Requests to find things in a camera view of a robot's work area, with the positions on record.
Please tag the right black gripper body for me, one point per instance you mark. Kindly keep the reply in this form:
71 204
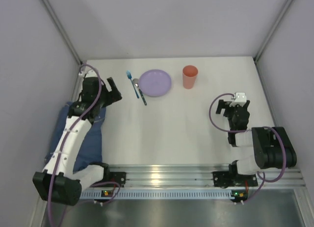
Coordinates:
233 109

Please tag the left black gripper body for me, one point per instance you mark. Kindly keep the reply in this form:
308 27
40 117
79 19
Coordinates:
108 93

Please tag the purple plastic plate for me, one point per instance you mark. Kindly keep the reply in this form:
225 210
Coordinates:
155 83

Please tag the blue embroidered cloth placemat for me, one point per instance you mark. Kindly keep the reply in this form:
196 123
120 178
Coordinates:
91 148

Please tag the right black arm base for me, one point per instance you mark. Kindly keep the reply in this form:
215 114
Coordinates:
224 179

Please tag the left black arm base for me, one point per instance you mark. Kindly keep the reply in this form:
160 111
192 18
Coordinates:
119 177

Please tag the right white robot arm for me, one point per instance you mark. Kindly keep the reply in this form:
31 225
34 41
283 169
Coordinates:
271 146

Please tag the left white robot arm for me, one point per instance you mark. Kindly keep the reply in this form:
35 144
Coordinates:
58 182

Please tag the blue plastic fork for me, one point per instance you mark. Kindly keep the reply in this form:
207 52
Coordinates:
130 78

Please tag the orange plastic cup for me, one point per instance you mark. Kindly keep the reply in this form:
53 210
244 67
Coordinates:
190 73

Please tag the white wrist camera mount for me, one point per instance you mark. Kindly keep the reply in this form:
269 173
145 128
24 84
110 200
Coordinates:
238 99

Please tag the metal spoon teal handle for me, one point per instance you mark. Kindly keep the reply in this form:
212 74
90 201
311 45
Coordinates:
136 83

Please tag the aluminium mounting rail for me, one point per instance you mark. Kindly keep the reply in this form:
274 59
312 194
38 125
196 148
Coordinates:
195 176

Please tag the perforated grey cable duct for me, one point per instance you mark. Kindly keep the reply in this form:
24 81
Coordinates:
161 194

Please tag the left aluminium frame post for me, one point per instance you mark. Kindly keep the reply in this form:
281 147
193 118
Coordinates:
62 32

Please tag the aluminium frame post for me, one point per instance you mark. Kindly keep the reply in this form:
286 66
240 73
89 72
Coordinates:
279 18
62 32

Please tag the right aluminium frame post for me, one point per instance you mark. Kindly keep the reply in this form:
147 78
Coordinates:
279 18

